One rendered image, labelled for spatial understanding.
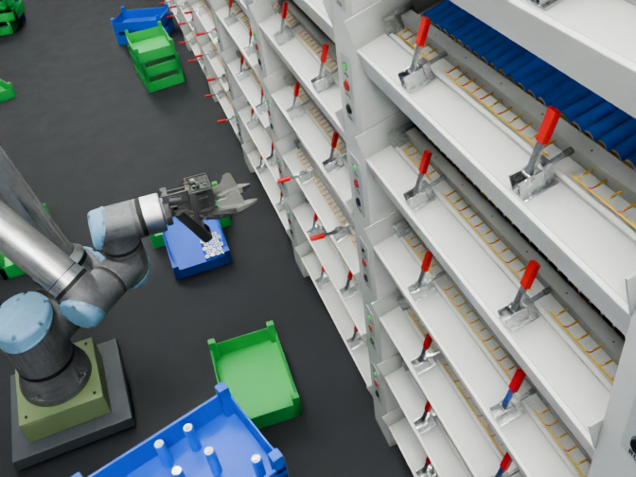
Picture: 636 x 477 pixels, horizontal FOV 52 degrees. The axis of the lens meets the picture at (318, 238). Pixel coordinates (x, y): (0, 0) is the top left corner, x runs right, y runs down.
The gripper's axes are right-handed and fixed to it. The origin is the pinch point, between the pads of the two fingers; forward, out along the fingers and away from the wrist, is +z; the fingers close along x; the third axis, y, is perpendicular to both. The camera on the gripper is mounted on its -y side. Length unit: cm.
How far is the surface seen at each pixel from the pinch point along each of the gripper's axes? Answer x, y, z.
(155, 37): 230, -43, 1
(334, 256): 3.1, -29.1, 20.8
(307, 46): 5.0, 31.0, 19.5
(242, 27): 77, 10, 20
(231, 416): -50, -12, -19
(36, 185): 139, -63, -70
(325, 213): -1.6, -10.1, 17.9
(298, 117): 13.1, 9.8, 17.8
